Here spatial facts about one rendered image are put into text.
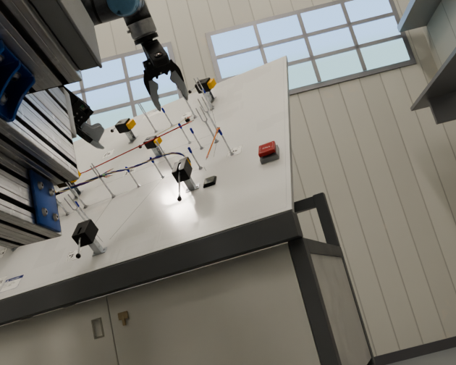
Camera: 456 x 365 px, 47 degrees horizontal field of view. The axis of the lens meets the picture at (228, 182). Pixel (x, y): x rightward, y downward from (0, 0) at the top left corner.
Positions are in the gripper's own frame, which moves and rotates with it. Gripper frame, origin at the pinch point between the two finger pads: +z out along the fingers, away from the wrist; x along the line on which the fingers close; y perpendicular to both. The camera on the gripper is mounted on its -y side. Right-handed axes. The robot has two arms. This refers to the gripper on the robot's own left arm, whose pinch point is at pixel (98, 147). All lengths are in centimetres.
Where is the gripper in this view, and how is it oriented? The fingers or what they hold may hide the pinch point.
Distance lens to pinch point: 155.4
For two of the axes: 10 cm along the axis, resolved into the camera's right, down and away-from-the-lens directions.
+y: 6.7, -7.5, 0.1
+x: -3.8, -3.2, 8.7
